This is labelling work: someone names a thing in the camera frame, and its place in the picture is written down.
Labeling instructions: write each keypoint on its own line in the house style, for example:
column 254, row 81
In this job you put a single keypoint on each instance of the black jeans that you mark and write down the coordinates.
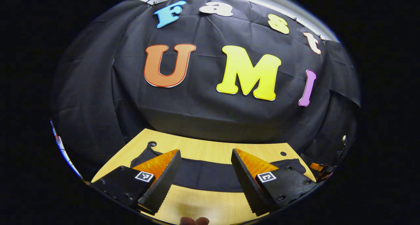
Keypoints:
column 203, row 175

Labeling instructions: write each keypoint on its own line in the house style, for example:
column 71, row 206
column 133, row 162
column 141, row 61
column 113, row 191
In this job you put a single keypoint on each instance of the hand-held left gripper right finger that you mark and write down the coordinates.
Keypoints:
column 246, row 182

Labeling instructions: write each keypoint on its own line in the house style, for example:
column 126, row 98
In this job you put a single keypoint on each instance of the black backdrop cloth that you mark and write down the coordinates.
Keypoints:
column 203, row 113

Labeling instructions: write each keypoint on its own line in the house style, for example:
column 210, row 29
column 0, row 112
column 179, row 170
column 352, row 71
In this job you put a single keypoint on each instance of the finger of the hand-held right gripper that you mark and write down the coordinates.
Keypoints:
column 316, row 167

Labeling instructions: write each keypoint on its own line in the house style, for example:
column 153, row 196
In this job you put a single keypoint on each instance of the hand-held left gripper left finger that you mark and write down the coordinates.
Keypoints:
column 162, row 185

